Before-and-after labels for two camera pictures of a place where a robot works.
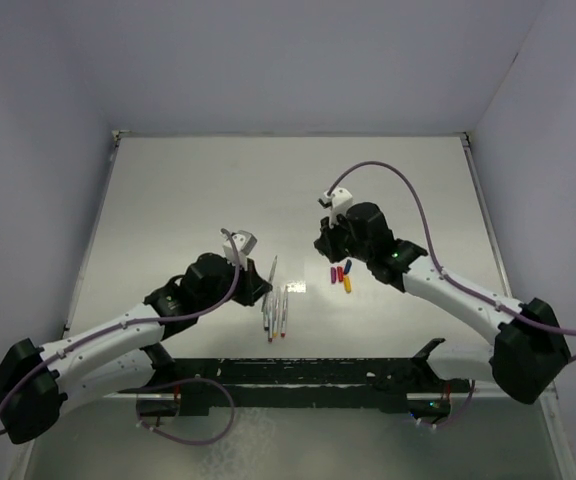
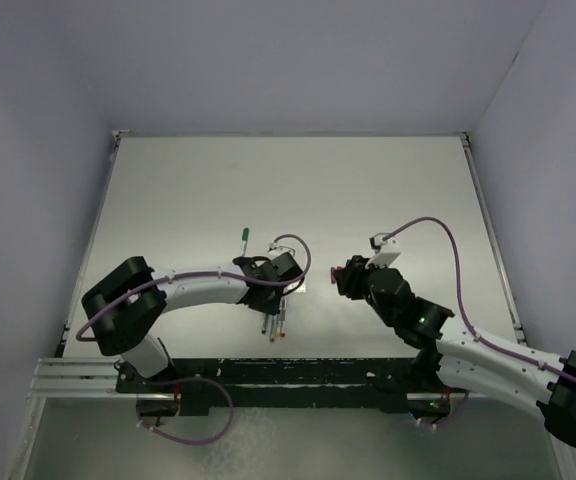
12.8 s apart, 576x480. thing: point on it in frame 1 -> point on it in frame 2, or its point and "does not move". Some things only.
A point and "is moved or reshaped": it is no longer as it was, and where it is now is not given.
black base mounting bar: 201,385 does not move
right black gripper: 325,243 -> 349,278
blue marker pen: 270,313 is moved or reshaped
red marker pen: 284,312 does not move
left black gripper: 253,286 -> 270,309
